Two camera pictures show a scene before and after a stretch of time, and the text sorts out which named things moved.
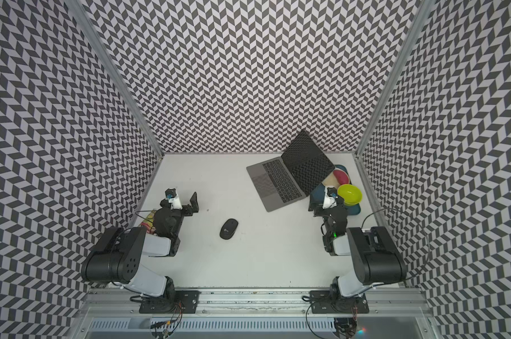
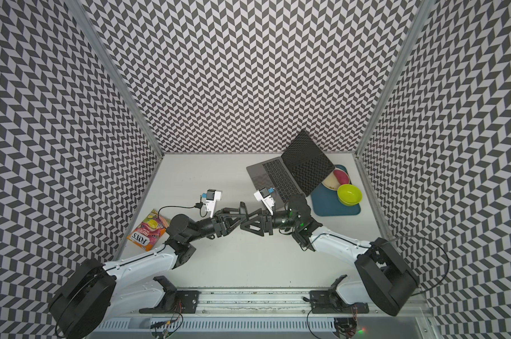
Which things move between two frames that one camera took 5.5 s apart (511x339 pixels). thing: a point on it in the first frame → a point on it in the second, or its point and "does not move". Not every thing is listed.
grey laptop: x=292 y=175 does not move
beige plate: x=331 y=181 does not move
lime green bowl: x=351 y=195 does not move
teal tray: x=317 y=193 does not move
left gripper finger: x=194 y=203 → x=241 y=210
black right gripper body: x=319 y=211 → x=281 y=219
